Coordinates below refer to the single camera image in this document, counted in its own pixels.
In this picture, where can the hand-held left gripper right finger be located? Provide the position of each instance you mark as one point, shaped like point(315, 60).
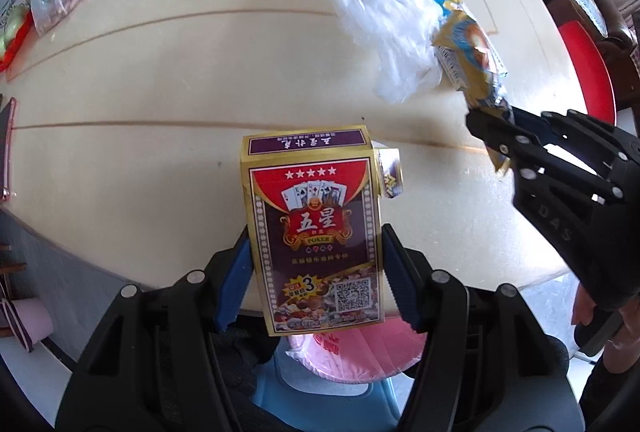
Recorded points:
point(400, 282)

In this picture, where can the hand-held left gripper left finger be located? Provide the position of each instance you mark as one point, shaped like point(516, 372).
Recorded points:
point(235, 282)

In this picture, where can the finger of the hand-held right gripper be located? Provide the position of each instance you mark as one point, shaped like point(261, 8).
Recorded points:
point(545, 207)
point(585, 136)

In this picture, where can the trash bin with pink bag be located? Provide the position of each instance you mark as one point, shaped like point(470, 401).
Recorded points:
point(350, 352)

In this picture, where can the playing card box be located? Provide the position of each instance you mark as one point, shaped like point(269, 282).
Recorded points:
point(310, 237)

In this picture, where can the yellow blue snack wrapper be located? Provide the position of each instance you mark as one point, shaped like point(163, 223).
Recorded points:
point(470, 61)

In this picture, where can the person's right forearm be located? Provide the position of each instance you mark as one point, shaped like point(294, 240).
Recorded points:
point(615, 392)

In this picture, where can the person's right hand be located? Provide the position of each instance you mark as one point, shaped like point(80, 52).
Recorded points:
point(581, 307)

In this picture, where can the red plastic stool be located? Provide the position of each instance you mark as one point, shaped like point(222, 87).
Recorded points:
point(585, 71)

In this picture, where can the person's leg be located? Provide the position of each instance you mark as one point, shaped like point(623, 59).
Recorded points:
point(240, 357)

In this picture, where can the blue armchair seat cover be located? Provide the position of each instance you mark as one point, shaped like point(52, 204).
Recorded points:
point(587, 4)

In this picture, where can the blue plastic stool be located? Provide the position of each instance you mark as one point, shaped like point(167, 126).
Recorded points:
point(325, 397)

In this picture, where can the cream coffee table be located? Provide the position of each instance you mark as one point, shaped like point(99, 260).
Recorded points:
point(150, 111)

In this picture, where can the pink cup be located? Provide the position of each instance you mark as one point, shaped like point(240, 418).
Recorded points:
point(30, 324)

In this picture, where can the clear white plastic bag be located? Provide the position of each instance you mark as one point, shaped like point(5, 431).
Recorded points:
point(385, 1)

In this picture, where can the black smartphone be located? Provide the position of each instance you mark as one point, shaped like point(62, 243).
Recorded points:
point(6, 151)

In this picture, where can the red fruit plate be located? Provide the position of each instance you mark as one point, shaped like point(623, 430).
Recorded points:
point(17, 42)

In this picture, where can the pale green fruit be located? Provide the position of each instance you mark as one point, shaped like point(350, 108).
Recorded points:
point(12, 19)

